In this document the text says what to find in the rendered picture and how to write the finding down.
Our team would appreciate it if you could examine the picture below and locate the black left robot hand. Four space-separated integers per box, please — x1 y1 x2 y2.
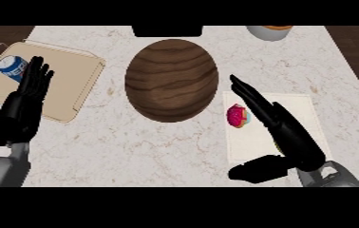
0 55 56 147

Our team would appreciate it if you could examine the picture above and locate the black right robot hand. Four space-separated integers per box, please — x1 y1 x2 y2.
228 74 327 184

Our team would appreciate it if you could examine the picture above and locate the brown wooden bowl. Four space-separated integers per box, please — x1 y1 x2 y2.
124 38 220 124

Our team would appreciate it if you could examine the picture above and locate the blue and white can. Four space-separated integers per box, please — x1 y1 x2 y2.
0 54 31 84

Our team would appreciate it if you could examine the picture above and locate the pink frosted cupcake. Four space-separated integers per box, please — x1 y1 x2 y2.
226 104 253 129

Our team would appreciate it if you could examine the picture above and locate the beige cutting board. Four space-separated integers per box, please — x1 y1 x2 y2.
0 40 106 124

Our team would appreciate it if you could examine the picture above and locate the grey cup with orange top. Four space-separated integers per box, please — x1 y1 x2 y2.
245 25 294 42

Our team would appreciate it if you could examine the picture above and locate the black appliance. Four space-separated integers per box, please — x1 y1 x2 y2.
130 25 205 38

